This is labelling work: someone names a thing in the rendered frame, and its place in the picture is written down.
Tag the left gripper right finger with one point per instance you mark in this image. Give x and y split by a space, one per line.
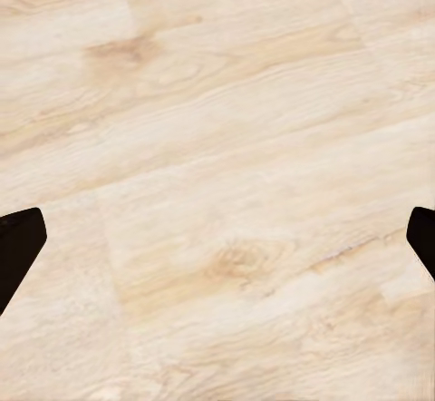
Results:
421 236

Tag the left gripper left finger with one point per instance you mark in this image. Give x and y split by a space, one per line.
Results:
22 236

